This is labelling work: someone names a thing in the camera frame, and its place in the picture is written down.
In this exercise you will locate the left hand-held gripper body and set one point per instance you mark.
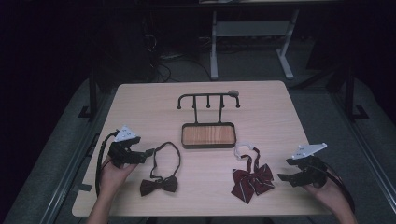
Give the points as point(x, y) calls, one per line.
point(123, 155)

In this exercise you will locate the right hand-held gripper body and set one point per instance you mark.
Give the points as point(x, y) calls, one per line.
point(314, 174)

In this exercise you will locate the black bow tie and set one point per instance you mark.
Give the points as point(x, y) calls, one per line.
point(168, 183)

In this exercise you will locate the dark red striped bow tie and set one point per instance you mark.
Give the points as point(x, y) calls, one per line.
point(249, 183)

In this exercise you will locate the black hook rack wooden tray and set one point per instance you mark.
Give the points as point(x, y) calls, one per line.
point(208, 135)

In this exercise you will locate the person's right hand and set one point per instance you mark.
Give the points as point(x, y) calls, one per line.
point(331, 194)

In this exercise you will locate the person's left hand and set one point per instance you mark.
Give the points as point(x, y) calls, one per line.
point(112, 180)

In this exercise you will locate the grey tape strip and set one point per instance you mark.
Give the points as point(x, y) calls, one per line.
point(82, 187)

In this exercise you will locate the black metal stand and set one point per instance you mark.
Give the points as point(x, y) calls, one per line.
point(92, 93)
point(350, 93)

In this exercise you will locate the grey round disc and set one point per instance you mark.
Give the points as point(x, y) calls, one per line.
point(233, 92)

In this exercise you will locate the grey metal desk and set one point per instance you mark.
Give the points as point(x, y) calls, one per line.
point(249, 28)

